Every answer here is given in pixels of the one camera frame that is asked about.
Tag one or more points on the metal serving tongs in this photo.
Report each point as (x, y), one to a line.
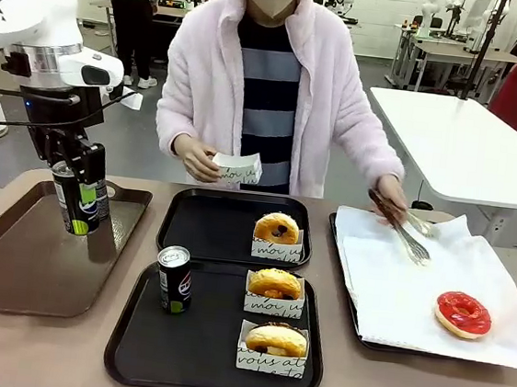
(413, 242)

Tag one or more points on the person in pink fleece jacket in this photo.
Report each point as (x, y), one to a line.
(269, 88)

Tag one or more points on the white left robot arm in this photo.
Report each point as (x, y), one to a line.
(23, 7)

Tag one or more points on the white printed paper donut box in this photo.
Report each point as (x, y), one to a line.
(238, 170)
(275, 251)

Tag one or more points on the person's right hand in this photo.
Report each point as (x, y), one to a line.
(195, 159)

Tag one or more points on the brown plastic tray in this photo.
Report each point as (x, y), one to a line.
(15, 260)

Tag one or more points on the black plastic tray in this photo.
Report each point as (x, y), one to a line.
(209, 225)
(205, 345)

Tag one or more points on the red glazed donut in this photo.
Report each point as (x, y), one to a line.
(463, 314)

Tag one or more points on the yellow glazed donut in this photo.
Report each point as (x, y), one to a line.
(275, 338)
(278, 227)
(274, 284)

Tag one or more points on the black pepsi can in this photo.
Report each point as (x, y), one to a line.
(74, 211)
(104, 202)
(175, 282)

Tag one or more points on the black pole stand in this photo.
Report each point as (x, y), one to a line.
(484, 46)

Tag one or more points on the person in grey hoodie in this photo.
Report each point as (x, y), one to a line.
(129, 13)

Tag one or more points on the white table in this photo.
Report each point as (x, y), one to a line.
(458, 145)

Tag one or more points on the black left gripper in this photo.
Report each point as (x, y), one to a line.
(59, 105)

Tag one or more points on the black tray under white paper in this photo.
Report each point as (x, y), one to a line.
(351, 319)

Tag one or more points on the person's right forearm pink sleeve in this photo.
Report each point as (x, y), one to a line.
(169, 124)

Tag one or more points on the person's left hand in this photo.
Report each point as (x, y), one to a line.
(392, 200)

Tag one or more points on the white background desk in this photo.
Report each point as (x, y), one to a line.
(444, 51)

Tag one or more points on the grey background table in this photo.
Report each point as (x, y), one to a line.
(166, 10)

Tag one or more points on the white paper sheet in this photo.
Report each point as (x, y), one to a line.
(391, 290)

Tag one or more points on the person's left forearm pink sleeve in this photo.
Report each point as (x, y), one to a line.
(373, 155)

